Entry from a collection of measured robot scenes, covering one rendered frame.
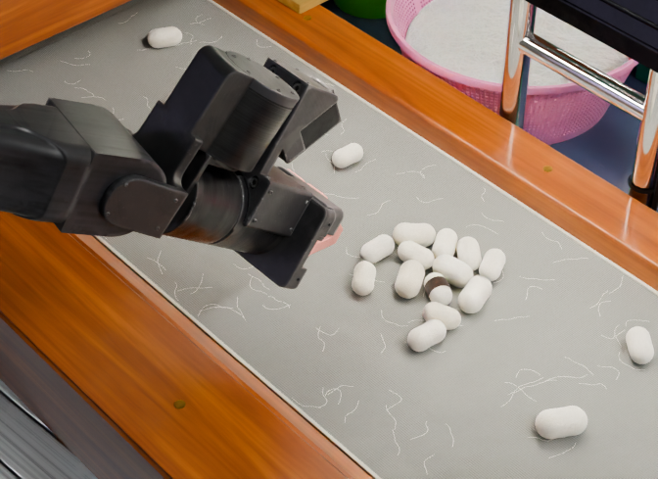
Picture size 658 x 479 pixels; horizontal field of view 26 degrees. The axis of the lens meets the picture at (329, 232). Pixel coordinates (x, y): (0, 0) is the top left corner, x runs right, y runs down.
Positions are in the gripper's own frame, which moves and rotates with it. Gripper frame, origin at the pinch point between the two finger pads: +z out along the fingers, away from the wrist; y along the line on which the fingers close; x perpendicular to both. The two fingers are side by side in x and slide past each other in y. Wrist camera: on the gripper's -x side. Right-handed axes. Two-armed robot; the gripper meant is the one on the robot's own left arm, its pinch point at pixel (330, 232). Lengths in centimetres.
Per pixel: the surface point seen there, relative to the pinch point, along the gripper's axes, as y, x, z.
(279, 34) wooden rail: 30.1, -8.5, 19.5
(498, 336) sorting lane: -11.7, 0.9, 10.3
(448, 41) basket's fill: 19.8, -16.0, 30.7
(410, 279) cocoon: -4.0, 0.8, 7.3
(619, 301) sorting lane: -15.5, -5.6, 17.9
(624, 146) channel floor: 1.6, -15.6, 39.6
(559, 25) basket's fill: 14.9, -22.7, 39.8
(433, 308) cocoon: -7.2, 1.5, 7.0
